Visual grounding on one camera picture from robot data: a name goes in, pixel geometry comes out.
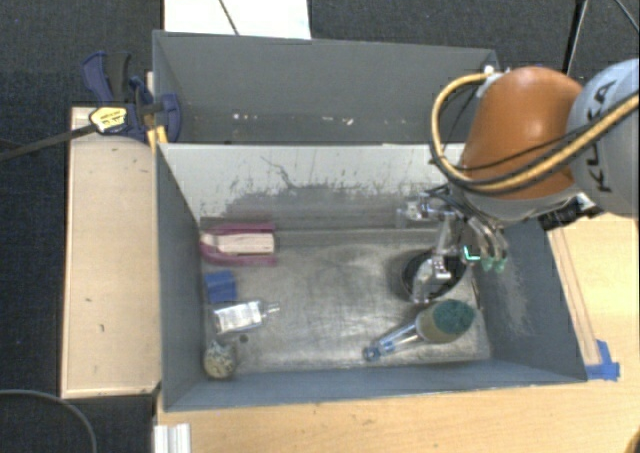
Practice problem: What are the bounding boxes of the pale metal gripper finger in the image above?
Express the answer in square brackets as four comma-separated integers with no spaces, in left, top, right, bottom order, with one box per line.
[428,255,454,300]
[410,258,435,304]

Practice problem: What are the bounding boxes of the green sponge dish wand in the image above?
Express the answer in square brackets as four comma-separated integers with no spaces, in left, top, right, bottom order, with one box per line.
[361,298,477,363]

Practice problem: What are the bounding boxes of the clear plastic bottle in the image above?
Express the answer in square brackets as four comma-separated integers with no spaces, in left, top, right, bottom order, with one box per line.
[209,299,282,338]

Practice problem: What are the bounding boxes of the grey metal bin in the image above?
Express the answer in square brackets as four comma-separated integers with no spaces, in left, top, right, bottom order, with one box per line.
[151,29,589,413]

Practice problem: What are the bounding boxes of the blue block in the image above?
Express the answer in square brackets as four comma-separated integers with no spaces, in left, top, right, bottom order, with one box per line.
[203,269,238,305]

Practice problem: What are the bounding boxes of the speckled beige ball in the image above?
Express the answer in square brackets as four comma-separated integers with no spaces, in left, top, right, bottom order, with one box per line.
[202,339,239,380]

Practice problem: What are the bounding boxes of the pale wood flat board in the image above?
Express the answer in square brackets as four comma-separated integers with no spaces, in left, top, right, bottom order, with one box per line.
[59,105,164,400]

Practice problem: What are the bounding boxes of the black round ring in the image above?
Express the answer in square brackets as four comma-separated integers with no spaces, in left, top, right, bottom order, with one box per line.
[393,247,474,303]

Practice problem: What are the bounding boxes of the black cylinder on white bracket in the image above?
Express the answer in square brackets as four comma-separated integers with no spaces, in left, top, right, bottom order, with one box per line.
[538,196,602,231]

